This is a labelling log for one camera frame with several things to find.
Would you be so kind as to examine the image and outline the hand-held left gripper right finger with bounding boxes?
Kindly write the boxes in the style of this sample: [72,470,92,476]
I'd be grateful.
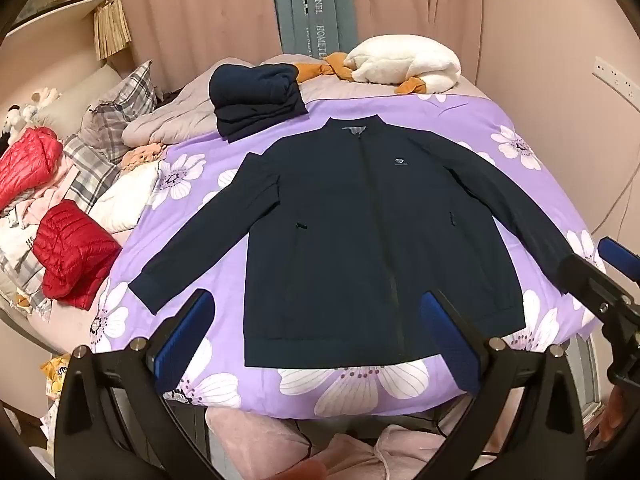
[420,289,587,480]

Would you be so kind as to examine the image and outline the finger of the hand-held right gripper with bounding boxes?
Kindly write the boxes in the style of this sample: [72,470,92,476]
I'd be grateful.
[597,236,640,283]
[556,254,640,322]

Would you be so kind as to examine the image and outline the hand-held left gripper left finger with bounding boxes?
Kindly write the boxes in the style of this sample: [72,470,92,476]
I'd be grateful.
[54,288,217,480]

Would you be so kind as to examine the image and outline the navy zip jacket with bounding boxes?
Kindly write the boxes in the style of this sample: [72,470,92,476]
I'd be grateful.
[127,116,576,368]

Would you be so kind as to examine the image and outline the pile of pink clothes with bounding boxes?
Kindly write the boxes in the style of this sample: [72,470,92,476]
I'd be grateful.
[0,157,81,241]

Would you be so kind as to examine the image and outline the stack of folded navy clothes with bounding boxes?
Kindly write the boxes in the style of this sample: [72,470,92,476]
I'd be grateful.
[208,62,309,143]

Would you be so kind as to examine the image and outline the purple floral bedsheet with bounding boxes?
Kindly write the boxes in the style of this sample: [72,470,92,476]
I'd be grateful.
[90,92,608,418]

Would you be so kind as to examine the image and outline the yellow snack bag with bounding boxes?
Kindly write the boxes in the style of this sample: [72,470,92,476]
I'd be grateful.
[40,355,72,397]

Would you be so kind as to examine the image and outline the red down jacket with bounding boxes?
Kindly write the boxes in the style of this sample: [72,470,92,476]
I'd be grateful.
[32,199,123,310]
[0,127,64,211]

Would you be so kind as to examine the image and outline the white pillow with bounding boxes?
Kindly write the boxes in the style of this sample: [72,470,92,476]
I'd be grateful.
[89,160,162,234]

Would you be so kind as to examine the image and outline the person's pink trouser legs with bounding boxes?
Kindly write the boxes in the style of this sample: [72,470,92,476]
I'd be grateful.
[206,404,482,480]

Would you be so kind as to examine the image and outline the grey plaid cloth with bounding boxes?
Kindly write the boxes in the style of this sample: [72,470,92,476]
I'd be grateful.
[62,134,122,213]

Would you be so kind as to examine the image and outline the peach cloth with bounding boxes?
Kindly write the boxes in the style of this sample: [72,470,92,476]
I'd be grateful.
[122,142,169,169]

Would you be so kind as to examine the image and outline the beige quilt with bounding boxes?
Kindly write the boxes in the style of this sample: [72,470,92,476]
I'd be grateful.
[122,55,481,147]

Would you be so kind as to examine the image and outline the grey plaid pillow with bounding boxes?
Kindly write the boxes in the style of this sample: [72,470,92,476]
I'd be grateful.
[80,60,157,161]

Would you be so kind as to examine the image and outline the orange cloth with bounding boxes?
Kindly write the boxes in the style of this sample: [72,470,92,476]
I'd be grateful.
[295,52,352,84]
[395,77,429,96]

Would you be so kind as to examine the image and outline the cream pillow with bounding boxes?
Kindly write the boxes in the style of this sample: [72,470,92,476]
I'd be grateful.
[34,65,121,132]

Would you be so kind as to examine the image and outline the white plush toy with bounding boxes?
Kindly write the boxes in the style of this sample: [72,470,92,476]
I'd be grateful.
[25,87,62,112]
[1,105,27,134]

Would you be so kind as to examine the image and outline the white fluffy blanket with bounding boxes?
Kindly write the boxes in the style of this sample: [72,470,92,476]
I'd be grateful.
[344,35,462,93]

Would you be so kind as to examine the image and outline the beige fringed cloth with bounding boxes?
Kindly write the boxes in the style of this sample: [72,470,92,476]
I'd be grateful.
[94,0,132,61]

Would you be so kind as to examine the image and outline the pink curtain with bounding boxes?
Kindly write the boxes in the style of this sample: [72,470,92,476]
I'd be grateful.
[107,0,282,77]
[350,0,484,86]

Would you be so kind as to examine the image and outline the white shelf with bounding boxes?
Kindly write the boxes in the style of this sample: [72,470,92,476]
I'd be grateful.
[10,0,109,36]

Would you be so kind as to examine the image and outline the teal hanging cloth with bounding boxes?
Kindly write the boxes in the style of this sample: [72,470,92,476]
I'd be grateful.
[270,0,359,61]

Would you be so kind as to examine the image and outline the white power cable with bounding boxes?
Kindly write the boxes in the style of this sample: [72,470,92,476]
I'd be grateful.
[597,160,640,226]

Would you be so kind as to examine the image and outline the white wall socket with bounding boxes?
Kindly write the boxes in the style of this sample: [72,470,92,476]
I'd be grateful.
[592,57,639,102]

